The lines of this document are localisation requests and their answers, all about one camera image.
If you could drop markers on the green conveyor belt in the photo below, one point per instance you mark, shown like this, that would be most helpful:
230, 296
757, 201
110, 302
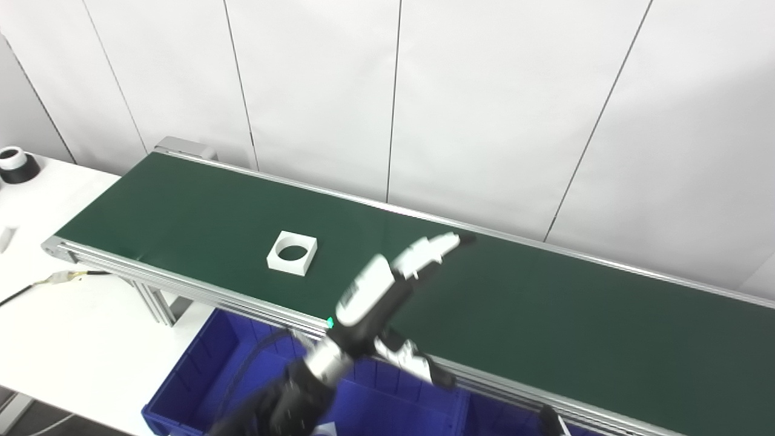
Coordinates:
181, 289
545, 315

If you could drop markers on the grey conveyor motor box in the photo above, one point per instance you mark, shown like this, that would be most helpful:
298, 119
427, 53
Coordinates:
181, 145

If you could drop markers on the aluminium conveyor leg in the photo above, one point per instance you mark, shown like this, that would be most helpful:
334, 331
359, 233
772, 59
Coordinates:
157, 303

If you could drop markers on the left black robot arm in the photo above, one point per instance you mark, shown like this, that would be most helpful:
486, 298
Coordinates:
290, 399

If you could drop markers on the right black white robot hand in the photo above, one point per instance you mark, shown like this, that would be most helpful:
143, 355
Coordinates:
550, 422

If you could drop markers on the large blue plastic bin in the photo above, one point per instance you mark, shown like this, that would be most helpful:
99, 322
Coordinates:
200, 375
502, 418

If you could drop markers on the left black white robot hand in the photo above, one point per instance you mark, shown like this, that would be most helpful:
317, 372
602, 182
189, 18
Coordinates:
369, 290

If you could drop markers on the black and white tape roll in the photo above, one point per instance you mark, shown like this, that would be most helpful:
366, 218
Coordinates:
18, 169

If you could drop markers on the white square part round hole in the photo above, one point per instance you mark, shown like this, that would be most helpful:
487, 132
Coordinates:
290, 266

